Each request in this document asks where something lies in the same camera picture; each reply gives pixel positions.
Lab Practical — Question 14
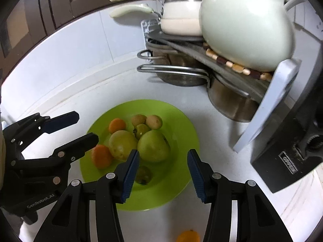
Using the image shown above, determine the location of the small green tomato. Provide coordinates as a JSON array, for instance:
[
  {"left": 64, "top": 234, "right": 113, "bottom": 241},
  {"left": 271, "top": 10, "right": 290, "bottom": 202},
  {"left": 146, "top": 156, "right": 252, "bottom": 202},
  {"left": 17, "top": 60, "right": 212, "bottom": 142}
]
[
  {"left": 135, "top": 166, "right": 153, "bottom": 185},
  {"left": 133, "top": 123, "right": 151, "bottom": 140}
]

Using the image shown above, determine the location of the large orange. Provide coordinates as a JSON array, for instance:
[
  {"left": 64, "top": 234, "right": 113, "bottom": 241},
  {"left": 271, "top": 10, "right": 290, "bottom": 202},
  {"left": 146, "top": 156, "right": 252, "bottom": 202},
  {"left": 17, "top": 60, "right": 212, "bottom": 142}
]
[{"left": 91, "top": 144, "right": 114, "bottom": 169}]

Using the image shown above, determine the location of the yellow-green pear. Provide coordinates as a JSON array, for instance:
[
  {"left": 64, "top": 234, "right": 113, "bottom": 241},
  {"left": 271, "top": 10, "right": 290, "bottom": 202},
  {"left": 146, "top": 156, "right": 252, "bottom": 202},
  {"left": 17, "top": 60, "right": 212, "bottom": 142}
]
[{"left": 108, "top": 130, "right": 138, "bottom": 161}]

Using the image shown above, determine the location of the small orange tangerine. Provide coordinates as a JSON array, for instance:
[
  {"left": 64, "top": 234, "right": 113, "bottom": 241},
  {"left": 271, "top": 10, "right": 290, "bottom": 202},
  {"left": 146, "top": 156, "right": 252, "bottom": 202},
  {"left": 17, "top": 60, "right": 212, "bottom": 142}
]
[{"left": 176, "top": 229, "right": 200, "bottom": 242}]

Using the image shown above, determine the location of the green apple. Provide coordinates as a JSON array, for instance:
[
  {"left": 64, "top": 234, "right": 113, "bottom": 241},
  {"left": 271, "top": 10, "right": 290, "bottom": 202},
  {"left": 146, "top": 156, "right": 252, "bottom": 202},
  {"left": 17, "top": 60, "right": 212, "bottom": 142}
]
[{"left": 137, "top": 130, "right": 171, "bottom": 163}]

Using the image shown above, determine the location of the green fruit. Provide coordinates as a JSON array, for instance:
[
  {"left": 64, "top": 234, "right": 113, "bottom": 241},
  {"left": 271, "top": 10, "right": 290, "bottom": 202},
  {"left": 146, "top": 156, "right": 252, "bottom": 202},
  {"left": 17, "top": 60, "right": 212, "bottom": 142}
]
[{"left": 108, "top": 118, "right": 126, "bottom": 134}]

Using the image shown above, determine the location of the small brown longan fruit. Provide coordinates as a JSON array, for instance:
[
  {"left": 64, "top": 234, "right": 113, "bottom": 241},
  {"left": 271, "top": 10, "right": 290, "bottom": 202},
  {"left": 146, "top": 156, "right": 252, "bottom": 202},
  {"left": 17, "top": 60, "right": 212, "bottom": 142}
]
[{"left": 146, "top": 115, "right": 163, "bottom": 130}]

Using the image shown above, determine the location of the green plastic plate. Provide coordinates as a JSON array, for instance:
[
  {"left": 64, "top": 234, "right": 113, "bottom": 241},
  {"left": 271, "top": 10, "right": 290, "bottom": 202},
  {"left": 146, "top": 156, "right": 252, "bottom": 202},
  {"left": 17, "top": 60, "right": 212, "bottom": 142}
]
[{"left": 88, "top": 99, "right": 199, "bottom": 211}]

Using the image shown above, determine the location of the steel pot right bottom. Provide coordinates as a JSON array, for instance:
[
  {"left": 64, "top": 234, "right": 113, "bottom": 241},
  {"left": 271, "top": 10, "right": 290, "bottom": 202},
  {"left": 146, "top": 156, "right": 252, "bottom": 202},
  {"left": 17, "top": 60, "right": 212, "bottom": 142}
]
[{"left": 208, "top": 73, "right": 259, "bottom": 122}]

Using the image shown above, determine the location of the black knife block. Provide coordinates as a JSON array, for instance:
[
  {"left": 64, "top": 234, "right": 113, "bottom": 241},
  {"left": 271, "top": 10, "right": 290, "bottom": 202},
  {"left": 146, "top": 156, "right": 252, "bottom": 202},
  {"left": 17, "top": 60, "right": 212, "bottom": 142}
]
[{"left": 251, "top": 84, "right": 322, "bottom": 193}]

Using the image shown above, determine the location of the beaded wooden trivet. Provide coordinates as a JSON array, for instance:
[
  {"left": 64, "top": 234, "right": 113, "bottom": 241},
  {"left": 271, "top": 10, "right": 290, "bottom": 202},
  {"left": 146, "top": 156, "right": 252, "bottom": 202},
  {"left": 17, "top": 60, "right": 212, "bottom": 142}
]
[{"left": 202, "top": 42, "right": 273, "bottom": 82}]

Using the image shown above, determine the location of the steel pot left bottom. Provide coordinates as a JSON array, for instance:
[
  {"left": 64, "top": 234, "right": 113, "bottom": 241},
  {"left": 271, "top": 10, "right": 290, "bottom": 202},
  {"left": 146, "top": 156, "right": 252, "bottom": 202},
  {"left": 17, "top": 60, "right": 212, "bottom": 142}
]
[{"left": 137, "top": 48, "right": 210, "bottom": 87}]

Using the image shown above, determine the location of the metal corner shelf rack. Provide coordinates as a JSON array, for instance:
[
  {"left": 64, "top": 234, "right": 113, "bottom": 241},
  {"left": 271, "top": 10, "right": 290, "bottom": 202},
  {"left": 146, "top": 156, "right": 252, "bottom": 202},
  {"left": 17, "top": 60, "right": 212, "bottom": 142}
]
[{"left": 141, "top": 19, "right": 301, "bottom": 153}]

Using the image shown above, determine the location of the white saucepan lower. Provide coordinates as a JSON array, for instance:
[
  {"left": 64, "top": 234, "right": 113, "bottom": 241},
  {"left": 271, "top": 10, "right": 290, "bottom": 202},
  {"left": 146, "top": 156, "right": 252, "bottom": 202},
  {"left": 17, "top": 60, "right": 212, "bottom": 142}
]
[{"left": 109, "top": 1, "right": 202, "bottom": 37}]

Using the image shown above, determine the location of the white saucepan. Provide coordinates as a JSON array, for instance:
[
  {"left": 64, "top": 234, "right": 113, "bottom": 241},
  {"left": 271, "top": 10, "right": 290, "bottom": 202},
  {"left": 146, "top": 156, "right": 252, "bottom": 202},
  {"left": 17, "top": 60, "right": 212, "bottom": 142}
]
[
  {"left": 109, "top": 1, "right": 202, "bottom": 37},
  {"left": 109, "top": 0, "right": 201, "bottom": 19}
]

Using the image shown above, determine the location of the white saucepan upper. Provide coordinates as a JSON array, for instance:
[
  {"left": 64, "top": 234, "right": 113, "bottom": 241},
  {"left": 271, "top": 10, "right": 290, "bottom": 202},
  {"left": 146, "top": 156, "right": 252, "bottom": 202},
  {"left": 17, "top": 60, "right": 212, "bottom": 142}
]
[{"left": 109, "top": 0, "right": 201, "bottom": 19}]

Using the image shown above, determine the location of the white ceramic pot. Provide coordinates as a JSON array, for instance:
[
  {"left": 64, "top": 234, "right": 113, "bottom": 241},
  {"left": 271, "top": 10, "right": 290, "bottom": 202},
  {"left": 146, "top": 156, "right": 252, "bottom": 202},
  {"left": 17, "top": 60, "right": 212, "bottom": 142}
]
[{"left": 199, "top": 0, "right": 305, "bottom": 72}]

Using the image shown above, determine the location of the dark wooden window frame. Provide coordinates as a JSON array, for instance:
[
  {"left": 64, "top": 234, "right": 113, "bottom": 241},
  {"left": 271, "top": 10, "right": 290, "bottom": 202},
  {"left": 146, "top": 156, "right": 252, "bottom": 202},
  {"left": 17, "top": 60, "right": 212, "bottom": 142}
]
[{"left": 1, "top": 0, "right": 114, "bottom": 80}]

